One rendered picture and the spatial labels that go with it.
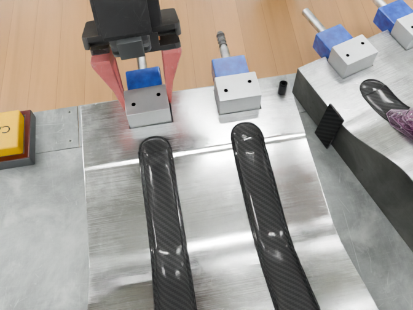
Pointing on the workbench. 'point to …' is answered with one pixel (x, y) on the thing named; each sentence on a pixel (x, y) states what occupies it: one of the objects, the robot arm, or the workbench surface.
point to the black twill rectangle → (329, 125)
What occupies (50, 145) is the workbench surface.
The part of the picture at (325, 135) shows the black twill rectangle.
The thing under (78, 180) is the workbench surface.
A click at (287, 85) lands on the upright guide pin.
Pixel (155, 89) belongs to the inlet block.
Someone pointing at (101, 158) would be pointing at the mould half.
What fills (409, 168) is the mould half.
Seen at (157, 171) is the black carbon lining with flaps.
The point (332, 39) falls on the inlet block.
